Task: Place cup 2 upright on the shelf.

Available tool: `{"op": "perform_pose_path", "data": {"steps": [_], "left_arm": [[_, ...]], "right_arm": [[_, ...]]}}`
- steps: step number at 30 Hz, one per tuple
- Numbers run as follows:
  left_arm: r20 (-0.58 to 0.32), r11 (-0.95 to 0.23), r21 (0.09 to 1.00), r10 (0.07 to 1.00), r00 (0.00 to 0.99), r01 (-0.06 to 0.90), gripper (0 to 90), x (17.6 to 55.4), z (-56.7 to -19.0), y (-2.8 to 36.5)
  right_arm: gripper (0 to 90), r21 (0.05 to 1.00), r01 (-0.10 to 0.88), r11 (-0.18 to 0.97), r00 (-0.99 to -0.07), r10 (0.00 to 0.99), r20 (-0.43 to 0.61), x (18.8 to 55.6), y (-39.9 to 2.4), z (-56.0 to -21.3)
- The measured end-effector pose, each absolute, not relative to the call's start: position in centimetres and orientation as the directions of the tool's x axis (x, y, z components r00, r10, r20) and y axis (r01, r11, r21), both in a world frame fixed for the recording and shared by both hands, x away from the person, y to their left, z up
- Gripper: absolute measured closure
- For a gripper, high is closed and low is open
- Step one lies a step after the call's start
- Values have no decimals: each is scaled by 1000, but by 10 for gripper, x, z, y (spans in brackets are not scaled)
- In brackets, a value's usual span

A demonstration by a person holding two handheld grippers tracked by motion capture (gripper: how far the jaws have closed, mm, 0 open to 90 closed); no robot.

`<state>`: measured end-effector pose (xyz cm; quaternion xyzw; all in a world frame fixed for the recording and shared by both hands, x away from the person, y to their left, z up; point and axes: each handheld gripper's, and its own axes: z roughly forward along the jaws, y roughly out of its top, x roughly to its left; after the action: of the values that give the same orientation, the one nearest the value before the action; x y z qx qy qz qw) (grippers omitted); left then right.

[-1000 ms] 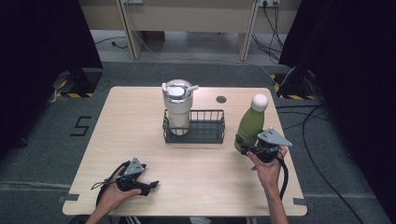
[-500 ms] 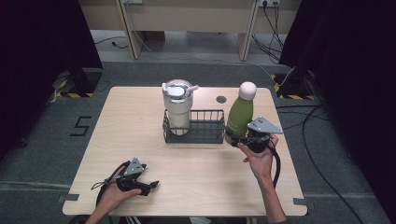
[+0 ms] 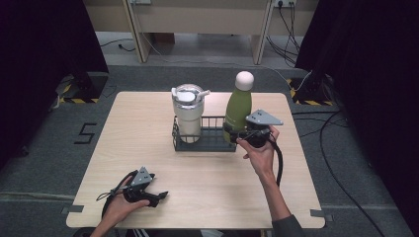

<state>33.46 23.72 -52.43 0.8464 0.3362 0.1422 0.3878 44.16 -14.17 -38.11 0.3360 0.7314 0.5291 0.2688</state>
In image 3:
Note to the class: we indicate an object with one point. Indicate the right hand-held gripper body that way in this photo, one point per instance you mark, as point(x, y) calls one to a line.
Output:
point(260, 131)

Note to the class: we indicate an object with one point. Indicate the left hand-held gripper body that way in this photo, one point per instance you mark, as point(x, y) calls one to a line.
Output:
point(140, 192)

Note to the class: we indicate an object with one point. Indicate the green bottle with white cap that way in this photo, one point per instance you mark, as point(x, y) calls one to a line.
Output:
point(237, 105)

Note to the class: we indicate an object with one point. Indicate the person's left hand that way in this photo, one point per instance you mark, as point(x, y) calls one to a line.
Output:
point(120, 209)

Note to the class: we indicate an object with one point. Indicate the person's right hand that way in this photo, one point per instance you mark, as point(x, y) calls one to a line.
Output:
point(262, 159)

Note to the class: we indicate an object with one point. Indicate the white tumbler with lid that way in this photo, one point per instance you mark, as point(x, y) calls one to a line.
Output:
point(187, 112)

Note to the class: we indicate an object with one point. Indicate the yellow black striped stand base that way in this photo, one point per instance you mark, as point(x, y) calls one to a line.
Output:
point(79, 100)
point(316, 102)

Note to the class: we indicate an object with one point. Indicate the grey tape piece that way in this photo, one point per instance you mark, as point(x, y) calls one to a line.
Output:
point(74, 209)
point(321, 214)

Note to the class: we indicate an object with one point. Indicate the beige wooden desk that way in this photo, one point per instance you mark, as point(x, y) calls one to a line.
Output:
point(197, 16)

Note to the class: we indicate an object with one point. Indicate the black curtain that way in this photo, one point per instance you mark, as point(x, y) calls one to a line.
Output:
point(372, 82)
point(42, 65)

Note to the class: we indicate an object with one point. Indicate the white power strip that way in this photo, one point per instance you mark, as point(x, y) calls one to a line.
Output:
point(285, 2)

